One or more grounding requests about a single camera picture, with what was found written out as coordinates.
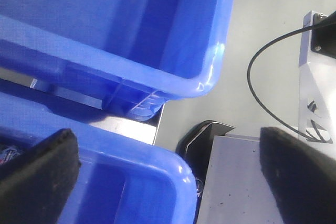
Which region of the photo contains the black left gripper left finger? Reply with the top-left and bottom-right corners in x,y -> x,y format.
1,129 -> 81,223

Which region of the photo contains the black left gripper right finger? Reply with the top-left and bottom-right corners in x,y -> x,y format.
259,127 -> 335,223

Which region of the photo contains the packaged button in bin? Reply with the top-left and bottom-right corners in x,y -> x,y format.
0,143 -> 24,165

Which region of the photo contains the grey metal shelf surface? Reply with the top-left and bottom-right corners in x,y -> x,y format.
197,136 -> 283,223

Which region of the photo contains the left blue plastic bin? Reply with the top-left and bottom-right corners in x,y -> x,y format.
1,93 -> 197,223

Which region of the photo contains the blue plastic bin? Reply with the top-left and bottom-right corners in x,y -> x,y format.
1,93 -> 197,223
1,0 -> 234,121

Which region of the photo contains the steel center divider bar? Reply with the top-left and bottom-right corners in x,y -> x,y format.
1,67 -> 163,145

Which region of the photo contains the right blue plastic bin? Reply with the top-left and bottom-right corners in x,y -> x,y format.
1,0 -> 234,121

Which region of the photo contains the white metal bracket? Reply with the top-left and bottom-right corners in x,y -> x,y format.
298,11 -> 335,144

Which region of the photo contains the black cable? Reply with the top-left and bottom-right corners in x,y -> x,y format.
247,16 -> 336,142

